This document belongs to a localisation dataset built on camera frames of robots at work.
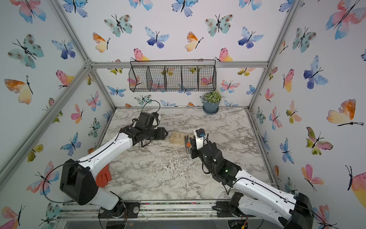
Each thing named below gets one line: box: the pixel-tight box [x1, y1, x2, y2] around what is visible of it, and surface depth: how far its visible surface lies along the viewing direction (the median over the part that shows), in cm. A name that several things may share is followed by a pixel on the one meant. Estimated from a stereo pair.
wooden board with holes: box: [169, 130, 194, 146], surface depth 101 cm
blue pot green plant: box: [202, 91, 223, 115], surface depth 110 cm
